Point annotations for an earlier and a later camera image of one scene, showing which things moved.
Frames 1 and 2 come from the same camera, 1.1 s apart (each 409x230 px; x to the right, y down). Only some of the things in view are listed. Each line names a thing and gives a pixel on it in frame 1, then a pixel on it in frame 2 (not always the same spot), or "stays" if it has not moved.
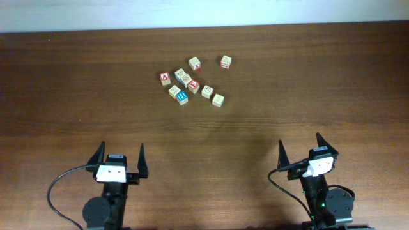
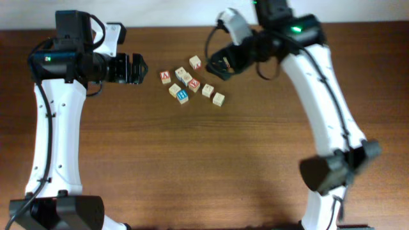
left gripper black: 133,178 to 123,74
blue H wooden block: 182,98 stays
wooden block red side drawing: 206,91 stays
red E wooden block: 193,85 stays
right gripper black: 283,159 to 232,53
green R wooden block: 218,100 stays
